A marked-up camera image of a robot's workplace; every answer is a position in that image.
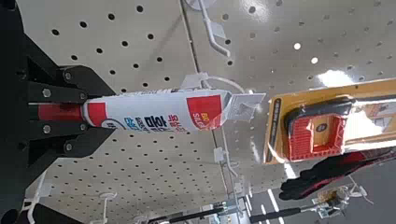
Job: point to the beige pegboard panel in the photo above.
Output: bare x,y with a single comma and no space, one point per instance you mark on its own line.
311,31
102,34

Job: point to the yellow card packaged red tool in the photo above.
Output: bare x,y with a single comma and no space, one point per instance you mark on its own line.
314,130

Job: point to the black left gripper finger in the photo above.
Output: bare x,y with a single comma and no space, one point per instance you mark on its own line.
62,133
62,91

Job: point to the white red glue tube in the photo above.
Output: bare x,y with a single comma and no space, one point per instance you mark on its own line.
149,109

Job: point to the white pegboard hook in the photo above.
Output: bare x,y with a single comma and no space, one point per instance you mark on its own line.
218,80
229,158
107,196
211,31
32,199

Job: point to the black red work gloves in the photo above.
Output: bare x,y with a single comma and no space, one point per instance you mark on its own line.
327,174

